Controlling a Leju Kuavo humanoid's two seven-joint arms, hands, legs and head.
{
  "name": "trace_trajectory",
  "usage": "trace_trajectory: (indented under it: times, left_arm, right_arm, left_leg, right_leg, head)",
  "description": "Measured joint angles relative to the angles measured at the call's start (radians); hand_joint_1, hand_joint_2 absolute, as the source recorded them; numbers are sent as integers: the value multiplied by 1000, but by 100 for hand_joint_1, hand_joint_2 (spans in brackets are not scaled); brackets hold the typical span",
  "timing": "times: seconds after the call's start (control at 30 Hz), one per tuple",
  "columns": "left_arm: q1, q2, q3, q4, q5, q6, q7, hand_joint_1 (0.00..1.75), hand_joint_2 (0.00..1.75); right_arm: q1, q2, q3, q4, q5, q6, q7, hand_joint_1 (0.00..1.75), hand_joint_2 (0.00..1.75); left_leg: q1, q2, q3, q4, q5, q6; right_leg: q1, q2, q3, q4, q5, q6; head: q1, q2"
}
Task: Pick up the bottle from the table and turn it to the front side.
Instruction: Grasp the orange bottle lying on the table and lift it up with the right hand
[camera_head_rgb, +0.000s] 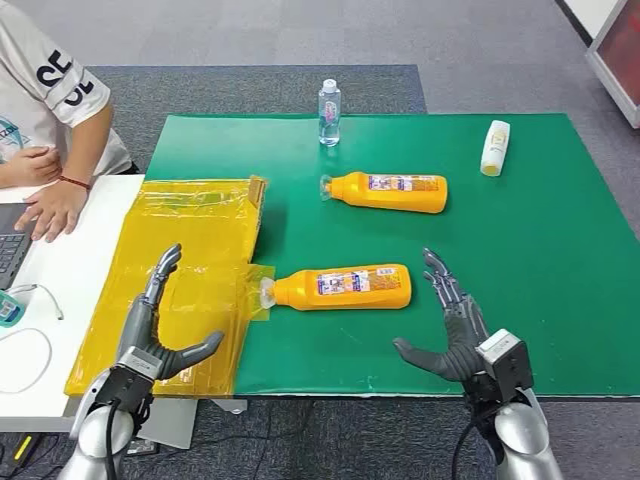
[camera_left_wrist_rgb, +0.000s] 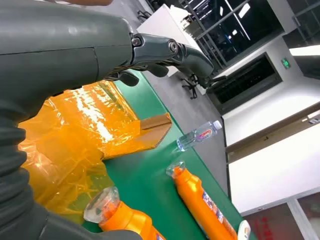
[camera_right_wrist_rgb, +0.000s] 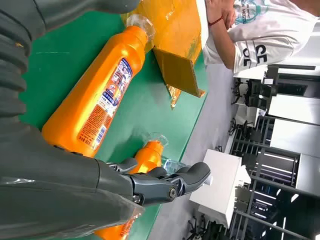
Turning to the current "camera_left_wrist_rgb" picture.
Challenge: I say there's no black office chair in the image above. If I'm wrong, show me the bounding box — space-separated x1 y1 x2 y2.
180 73 220 100

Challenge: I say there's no yellow film wrapped cardboard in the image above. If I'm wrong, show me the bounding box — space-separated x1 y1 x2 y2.
18 80 173 226

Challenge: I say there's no dark wall screen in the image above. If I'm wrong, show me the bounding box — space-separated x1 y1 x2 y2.
207 52 283 116

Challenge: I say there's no small white bottle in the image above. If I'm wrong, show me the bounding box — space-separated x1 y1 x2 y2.
236 220 251 240

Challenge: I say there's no clear water bottle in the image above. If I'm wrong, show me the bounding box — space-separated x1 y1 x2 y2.
176 120 223 153

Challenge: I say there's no white framed red panel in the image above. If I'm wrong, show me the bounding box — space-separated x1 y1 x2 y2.
241 188 320 240

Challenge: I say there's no white office desk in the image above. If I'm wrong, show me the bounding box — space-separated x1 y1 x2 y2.
137 3 203 78

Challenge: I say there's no green table mat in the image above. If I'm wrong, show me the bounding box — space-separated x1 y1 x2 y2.
82 69 258 240

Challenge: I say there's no brown wall rail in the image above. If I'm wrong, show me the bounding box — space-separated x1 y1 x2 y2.
226 101 320 165

